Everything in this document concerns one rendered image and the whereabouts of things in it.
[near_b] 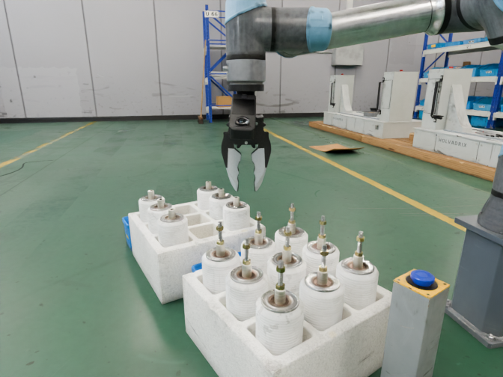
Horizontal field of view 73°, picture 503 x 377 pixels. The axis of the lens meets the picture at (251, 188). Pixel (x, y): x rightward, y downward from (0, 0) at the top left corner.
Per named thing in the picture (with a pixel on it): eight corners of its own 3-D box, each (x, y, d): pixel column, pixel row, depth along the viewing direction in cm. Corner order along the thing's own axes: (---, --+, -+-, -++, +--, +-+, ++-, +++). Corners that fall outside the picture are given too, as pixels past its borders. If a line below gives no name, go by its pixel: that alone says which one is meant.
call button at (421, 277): (417, 276, 65) (418, 266, 65) (437, 286, 62) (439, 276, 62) (404, 283, 63) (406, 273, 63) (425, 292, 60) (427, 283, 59)
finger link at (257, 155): (268, 182, 75) (262, 141, 73) (269, 190, 70) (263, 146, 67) (254, 184, 76) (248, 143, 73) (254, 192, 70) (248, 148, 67)
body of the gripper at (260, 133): (263, 141, 74) (263, 84, 71) (266, 149, 66) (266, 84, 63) (228, 141, 74) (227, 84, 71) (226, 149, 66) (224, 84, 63)
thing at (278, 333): (309, 373, 73) (314, 301, 68) (281, 402, 66) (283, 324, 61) (275, 350, 79) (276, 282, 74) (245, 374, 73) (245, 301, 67)
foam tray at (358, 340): (290, 286, 116) (293, 238, 111) (393, 358, 86) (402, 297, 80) (185, 331, 95) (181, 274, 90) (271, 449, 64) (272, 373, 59)
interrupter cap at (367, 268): (372, 279, 76) (373, 276, 75) (337, 271, 79) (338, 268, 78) (376, 263, 82) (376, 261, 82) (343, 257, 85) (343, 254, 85)
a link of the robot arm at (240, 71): (266, 59, 61) (221, 59, 61) (266, 85, 63) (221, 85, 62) (264, 61, 68) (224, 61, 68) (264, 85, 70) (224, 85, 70)
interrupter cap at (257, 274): (265, 284, 73) (265, 282, 73) (230, 286, 73) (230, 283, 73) (261, 267, 81) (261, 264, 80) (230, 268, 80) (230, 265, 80)
